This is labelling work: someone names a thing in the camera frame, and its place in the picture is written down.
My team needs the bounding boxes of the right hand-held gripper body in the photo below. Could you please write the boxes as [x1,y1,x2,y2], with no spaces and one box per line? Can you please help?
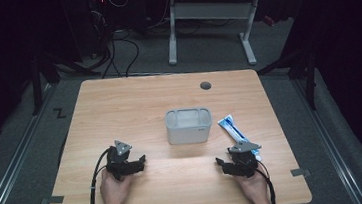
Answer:
[226,139,266,181]

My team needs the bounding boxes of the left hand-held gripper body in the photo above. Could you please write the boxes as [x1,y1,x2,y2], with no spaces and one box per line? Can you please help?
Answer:
[103,138,136,183]

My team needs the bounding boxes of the white and blue toothpaste tube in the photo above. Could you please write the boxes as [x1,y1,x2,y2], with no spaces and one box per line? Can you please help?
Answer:
[216,111,263,165]

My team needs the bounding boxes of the white plastic storage box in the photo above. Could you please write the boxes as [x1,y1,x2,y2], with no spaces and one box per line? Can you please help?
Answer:
[164,105,215,147]

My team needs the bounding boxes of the person's left hand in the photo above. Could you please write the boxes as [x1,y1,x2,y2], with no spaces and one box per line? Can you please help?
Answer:
[97,168,137,204]

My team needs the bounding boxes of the person's right hand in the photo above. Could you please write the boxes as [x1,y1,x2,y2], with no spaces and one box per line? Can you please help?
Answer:
[234,169,271,204]

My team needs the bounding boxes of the grey floor tape strip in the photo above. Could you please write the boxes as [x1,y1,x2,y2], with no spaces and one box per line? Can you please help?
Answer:
[39,194,65,204]
[289,167,312,179]

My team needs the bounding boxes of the black floor tape mark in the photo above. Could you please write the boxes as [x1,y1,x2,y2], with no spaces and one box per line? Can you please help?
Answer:
[52,106,68,120]

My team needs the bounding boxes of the black metal stand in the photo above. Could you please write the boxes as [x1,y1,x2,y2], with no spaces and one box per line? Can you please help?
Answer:
[25,46,105,117]
[253,45,322,116]

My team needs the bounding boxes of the red object under desk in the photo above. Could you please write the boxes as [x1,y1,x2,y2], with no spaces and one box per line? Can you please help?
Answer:
[261,14,277,29]

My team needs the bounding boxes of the wooden desk with white legs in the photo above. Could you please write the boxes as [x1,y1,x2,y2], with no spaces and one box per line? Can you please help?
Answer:
[162,0,311,74]

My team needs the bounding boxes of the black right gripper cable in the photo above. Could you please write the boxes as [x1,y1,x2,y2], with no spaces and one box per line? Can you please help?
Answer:
[255,165,278,204]

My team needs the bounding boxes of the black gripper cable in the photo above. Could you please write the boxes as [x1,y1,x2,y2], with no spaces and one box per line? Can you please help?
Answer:
[255,165,278,204]
[82,147,116,204]

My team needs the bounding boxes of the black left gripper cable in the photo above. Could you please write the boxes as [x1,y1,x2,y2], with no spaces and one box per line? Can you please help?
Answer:
[82,147,116,204]

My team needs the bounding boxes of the grey table cable grommet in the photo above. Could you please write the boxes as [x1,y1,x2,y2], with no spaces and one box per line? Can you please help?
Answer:
[199,80,213,92]

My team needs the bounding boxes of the metal floor rail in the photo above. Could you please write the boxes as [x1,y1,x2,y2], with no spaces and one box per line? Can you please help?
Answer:
[0,83,66,204]
[291,73,362,204]

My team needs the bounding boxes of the black floor cables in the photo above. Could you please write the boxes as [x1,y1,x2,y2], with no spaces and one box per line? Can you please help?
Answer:
[88,0,177,81]

